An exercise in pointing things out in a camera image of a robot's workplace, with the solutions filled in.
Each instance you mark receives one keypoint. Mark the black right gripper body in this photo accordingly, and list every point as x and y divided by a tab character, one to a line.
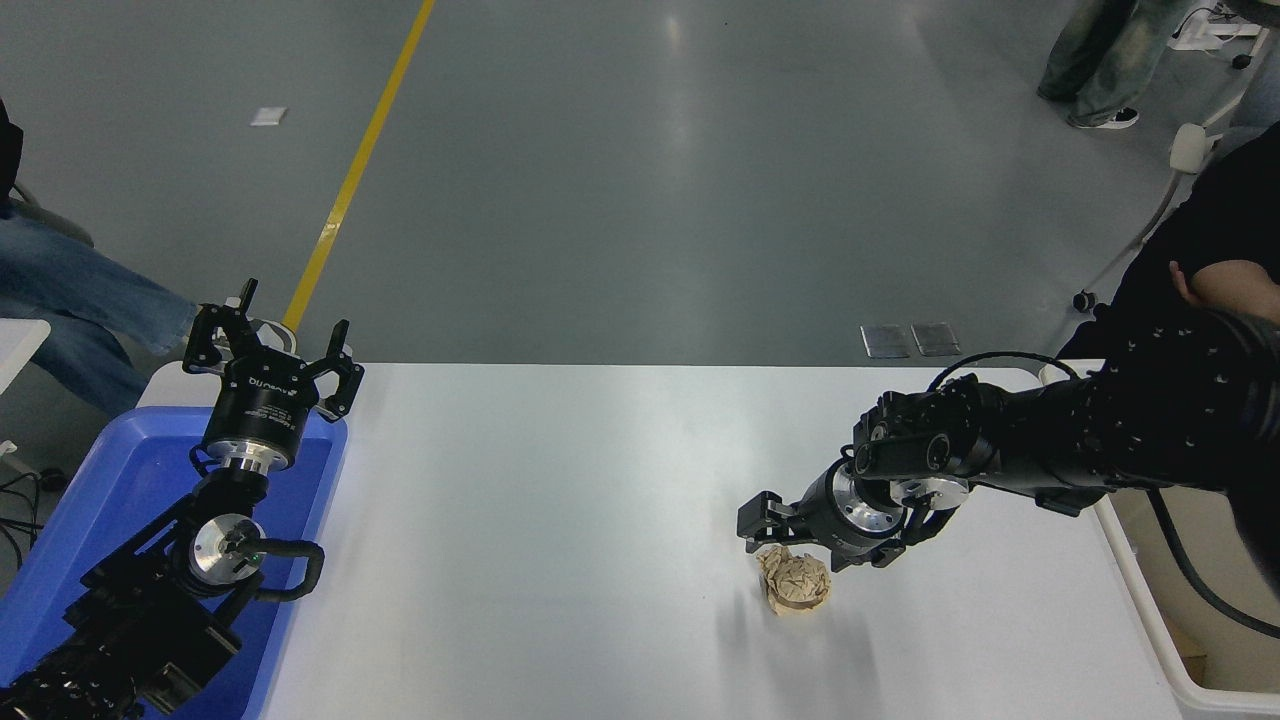
820	520

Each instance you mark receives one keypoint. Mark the seated person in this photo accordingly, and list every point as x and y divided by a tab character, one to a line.
70	300

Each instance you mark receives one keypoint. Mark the walking person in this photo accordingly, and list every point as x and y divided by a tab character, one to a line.
1095	50

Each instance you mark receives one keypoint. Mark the blue plastic tray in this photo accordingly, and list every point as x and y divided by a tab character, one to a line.
120	480

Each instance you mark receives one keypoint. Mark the person's forearm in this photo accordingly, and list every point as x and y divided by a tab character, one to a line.
1240	285

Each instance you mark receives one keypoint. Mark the small white side table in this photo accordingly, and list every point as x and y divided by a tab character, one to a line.
20	345

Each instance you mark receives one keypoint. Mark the metal floor plate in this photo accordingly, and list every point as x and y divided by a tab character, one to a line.
936	339
886	341

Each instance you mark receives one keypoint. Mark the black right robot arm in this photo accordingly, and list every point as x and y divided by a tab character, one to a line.
1100	430

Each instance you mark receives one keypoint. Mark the white rolling stand base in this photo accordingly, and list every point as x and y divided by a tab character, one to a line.
1215	30

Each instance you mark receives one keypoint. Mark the large pale plastic bin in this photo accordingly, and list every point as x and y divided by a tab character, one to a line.
1150	600

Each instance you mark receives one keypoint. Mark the person in black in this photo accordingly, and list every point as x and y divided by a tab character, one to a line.
1220	220

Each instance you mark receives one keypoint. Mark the white chair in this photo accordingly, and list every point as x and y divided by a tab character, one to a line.
1190	148

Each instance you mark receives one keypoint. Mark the tan paper ball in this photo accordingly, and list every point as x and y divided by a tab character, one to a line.
795	585

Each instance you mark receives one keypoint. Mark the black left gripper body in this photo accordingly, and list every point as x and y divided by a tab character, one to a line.
262	405

